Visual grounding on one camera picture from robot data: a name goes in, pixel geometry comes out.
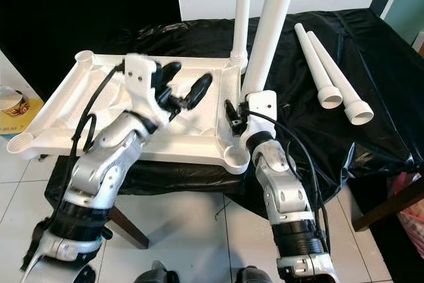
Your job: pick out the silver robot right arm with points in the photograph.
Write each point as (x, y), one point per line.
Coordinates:
(285, 193)

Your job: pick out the pink patterned bag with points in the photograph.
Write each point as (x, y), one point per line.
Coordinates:
(412, 233)

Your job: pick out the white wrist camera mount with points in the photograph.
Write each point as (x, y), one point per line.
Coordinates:
(140, 81)
(262, 107)

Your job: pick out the grey robot right leg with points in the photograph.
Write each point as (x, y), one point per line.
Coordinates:
(252, 275)

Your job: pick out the yellow cardboard box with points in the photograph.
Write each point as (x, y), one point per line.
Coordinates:
(20, 122)

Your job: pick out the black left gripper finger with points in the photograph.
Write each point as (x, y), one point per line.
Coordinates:
(171, 74)
(199, 92)

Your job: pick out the black shiny table cloth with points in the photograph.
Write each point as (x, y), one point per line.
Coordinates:
(172, 187)

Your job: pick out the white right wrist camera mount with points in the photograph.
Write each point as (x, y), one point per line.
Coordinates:
(262, 107)

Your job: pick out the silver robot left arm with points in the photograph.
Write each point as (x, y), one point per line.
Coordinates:
(112, 164)

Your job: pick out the black door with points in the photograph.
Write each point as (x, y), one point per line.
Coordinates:
(66, 4)

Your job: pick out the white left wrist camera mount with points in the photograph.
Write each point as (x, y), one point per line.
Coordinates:
(140, 81)

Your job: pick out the white plastic table leg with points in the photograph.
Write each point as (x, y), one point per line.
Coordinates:
(336, 77)
(313, 61)
(275, 24)
(242, 11)

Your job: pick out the white plastic children table top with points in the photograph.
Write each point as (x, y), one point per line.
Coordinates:
(86, 104)

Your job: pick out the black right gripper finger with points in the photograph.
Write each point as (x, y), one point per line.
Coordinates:
(230, 112)

